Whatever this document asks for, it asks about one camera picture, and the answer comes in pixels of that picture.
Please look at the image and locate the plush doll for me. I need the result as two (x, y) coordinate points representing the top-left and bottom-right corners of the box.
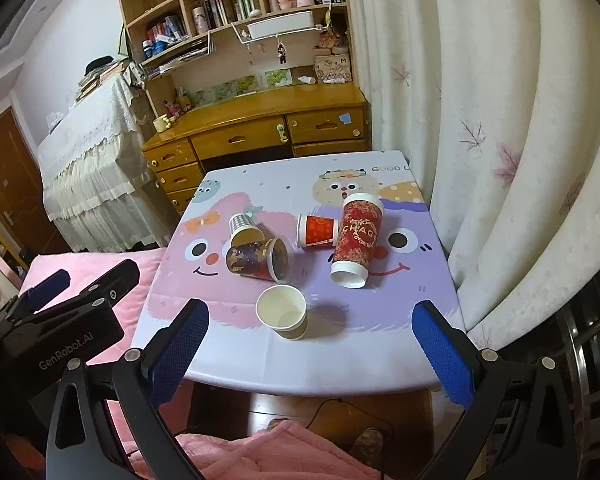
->
(319, 29), (351, 57)

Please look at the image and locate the wire shelf basket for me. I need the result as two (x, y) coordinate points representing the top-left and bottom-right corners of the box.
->
(140, 35), (216, 79)

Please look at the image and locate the white cup with brown band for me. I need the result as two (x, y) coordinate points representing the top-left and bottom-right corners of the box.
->
(256, 284), (309, 341)

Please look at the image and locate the metal chair frame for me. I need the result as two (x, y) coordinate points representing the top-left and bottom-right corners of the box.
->
(555, 304), (600, 480)

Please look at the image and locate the white floral curtain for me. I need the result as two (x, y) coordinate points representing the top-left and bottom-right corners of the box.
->
(347, 0), (600, 352)

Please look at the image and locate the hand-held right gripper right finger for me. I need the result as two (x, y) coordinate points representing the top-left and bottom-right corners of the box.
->
(411, 300), (579, 480)

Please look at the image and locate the tall red paper cup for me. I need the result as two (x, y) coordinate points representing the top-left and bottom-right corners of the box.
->
(329, 193), (385, 289)

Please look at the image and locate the brown slipper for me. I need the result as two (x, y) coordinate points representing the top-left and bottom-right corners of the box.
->
(352, 427), (385, 462)

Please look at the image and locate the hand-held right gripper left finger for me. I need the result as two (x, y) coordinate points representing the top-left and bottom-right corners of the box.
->
(45, 298), (211, 480)

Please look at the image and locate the white long tray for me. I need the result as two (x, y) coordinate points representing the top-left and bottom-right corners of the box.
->
(246, 10), (315, 39)

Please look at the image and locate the wooden desk with drawers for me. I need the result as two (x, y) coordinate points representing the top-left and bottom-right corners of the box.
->
(141, 82), (371, 213)

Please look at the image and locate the row of green picture tiles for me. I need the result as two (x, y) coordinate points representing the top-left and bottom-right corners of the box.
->
(194, 69), (294, 104)

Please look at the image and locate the patterned cardboard box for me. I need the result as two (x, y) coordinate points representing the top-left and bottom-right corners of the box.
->
(314, 55), (352, 84)

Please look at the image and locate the pink fleece clothing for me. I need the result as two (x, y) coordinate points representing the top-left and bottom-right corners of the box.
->
(130, 419), (398, 480)

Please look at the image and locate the dark patterned paper cup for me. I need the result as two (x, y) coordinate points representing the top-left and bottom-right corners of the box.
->
(225, 236), (290, 283)

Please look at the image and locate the small red paper cup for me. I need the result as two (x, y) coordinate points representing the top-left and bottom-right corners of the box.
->
(296, 213), (341, 250)

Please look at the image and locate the checkered paper cup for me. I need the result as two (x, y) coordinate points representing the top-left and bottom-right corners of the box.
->
(229, 212), (266, 248)

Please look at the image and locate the row of books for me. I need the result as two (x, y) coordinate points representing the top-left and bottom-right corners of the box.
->
(200, 0), (261, 28)

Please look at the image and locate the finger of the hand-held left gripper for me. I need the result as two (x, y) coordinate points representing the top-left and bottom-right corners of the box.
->
(0, 269), (72, 326)
(55, 259), (142, 312)

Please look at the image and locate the cartoon printed tablecloth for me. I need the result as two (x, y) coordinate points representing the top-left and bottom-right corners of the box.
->
(130, 150), (468, 398)

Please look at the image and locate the brown wooden door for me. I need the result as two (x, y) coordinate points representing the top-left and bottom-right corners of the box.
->
(0, 107), (71, 271)

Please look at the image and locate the stack of books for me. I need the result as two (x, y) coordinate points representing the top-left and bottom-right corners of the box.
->
(75, 59), (131, 101)

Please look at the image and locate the lace covered cabinet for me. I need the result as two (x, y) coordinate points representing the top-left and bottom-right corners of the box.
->
(36, 72), (179, 253)

